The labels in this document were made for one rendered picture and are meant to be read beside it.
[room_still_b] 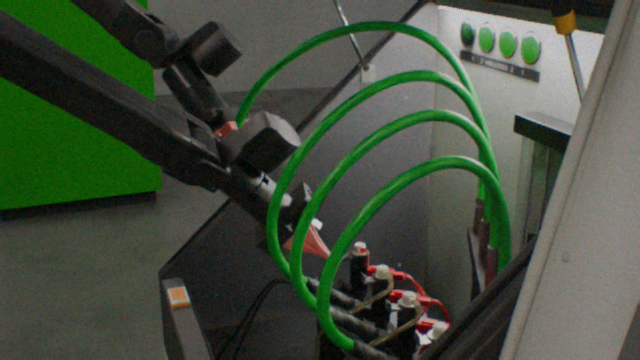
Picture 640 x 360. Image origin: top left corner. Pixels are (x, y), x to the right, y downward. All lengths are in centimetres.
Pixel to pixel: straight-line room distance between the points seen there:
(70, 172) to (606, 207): 382
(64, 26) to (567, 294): 366
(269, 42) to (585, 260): 691
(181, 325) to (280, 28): 643
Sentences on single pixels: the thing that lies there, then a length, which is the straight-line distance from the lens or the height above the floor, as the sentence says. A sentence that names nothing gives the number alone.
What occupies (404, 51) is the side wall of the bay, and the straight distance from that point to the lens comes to 132.
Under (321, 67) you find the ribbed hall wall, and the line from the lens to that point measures 762.
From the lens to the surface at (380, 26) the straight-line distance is 101.
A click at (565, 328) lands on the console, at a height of 121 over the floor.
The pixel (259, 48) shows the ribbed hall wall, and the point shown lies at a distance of 745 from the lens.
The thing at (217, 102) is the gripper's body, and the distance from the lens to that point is 108.
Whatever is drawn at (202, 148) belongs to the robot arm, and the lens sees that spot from 88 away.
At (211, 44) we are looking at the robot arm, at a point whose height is 138.
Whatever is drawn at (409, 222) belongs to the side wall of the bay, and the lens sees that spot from 143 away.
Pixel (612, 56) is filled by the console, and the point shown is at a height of 144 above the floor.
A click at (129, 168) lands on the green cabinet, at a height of 24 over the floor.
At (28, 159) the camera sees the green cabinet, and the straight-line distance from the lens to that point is 425.
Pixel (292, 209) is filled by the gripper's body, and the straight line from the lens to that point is 95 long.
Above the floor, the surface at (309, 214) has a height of 124.
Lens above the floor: 153
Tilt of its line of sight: 19 degrees down
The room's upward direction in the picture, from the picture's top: straight up
